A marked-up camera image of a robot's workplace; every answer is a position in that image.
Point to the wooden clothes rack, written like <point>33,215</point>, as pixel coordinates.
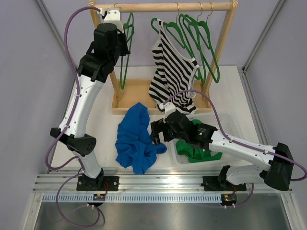
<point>136,90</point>

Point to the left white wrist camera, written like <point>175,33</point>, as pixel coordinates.
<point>113,16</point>

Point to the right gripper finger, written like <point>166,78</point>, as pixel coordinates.
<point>154,136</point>
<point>157,127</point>

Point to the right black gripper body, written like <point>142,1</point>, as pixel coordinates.
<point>169,134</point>

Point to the green tank top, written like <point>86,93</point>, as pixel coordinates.
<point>204,153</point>

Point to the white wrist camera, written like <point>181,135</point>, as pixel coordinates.
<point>113,16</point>
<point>168,108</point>

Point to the blue tank top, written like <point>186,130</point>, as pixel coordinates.
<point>134,145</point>

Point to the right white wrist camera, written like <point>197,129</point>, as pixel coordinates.
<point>168,108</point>

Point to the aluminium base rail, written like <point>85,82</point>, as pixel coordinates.
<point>156,181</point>

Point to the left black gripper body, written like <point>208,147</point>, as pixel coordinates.
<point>118,50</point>

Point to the black white striped tank top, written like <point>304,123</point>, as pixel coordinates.
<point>174,72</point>

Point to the white slotted cable duct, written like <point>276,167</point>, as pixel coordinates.
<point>134,198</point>

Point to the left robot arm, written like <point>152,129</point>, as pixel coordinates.
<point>94,68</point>

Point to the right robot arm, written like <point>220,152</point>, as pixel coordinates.
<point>272,165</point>

